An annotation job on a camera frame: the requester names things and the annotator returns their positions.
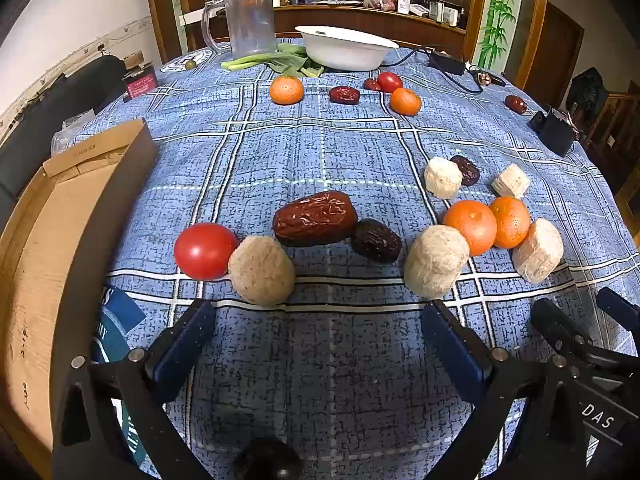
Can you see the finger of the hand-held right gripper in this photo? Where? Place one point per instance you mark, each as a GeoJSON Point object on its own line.
{"type": "Point", "coordinates": [620, 307]}
{"type": "Point", "coordinates": [557, 325]}

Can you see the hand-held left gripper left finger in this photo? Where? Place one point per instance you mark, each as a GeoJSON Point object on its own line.
{"type": "Point", "coordinates": [185, 345]}

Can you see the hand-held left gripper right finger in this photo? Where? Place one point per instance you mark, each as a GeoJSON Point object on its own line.
{"type": "Point", "coordinates": [450, 355]}

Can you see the beige puffed rice roll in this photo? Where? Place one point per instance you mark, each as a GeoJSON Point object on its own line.
{"type": "Point", "coordinates": [510, 181]}
{"type": "Point", "coordinates": [260, 271]}
{"type": "Point", "coordinates": [442, 178]}
{"type": "Point", "coordinates": [537, 251]}
{"type": "Point", "coordinates": [435, 265]}

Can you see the large red tomato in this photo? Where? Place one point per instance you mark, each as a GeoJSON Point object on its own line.
{"type": "Point", "coordinates": [202, 252]}

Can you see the orange mandarin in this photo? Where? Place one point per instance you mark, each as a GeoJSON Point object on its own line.
{"type": "Point", "coordinates": [286, 90]}
{"type": "Point", "coordinates": [405, 101]}
{"type": "Point", "coordinates": [512, 221]}
{"type": "Point", "coordinates": [470, 225]}

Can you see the shallow cardboard box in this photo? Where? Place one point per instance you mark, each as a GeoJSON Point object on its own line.
{"type": "Point", "coordinates": [40, 260]}

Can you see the dark wrinkled date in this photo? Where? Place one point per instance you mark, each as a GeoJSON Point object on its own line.
{"type": "Point", "coordinates": [376, 241]}
{"type": "Point", "coordinates": [469, 170]}

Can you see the dark wooden furniture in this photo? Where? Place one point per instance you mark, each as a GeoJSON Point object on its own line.
{"type": "Point", "coordinates": [620, 130]}

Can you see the large red jujube date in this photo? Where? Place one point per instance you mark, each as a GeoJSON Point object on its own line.
{"type": "Point", "coordinates": [315, 219]}

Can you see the black cup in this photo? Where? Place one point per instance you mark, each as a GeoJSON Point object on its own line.
{"type": "Point", "coordinates": [557, 130]}

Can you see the small black block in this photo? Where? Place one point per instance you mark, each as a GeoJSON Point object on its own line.
{"type": "Point", "coordinates": [536, 121]}

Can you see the dark jacket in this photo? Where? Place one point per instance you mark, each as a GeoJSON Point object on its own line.
{"type": "Point", "coordinates": [587, 90]}

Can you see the blue plaid tablecloth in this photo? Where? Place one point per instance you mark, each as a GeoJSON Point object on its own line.
{"type": "Point", "coordinates": [325, 150]}

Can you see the clear plastic bag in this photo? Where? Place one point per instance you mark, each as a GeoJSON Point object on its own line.
{"type": "Point", "coordinates": [67, 135]}

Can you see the red box with cork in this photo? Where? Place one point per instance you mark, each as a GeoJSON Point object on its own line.
{"type": "Point", "coordinates": [140, 85]}

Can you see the black leather chair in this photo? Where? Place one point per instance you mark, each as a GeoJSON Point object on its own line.
{"type": "Point", "coordinates": [55, 110]}

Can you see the brown wooden door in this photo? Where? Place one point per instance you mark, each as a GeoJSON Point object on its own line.
{"type": "Point", "coordinates": [560, 45]}

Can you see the small red tomato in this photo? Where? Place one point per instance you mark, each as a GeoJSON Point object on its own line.
{"type": "Point", "coordinates": [390, 81]}

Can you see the small red jujube date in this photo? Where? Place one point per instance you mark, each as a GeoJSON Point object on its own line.
{"type": "Point", "coordinates": [370, 85]}

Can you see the black power adapter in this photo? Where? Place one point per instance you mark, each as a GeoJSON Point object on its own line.
{"type": "Point", "coordinates": [446, 62]}

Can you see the green scallion stalk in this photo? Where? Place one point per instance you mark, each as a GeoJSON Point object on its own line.
{"type": "Point", "coordinates": [245, 60]}

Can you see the green bok choy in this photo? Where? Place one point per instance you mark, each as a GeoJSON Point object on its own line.
{"type": "Point", "coordinates": [292, 62]}

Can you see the white bowl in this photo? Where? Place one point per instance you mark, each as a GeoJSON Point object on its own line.
{"type": "Point", "coordinates": [345, 55]}

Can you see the clear glass pitcher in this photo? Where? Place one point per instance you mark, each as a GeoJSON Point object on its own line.
{"type": "Point", "coordinates": [250, 20]}

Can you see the wooden counter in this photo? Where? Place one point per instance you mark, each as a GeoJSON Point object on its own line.
{"type": "Point", "coordinates": [410, 25]}

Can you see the wooden framed glass partition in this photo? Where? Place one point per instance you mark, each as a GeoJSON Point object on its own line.
{"type": "Point", "coordinates": [160, 10]}

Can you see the green bamboo wall sticker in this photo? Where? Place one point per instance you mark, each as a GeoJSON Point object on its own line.
{"type": "Point", "coordinates": [497, 10]}

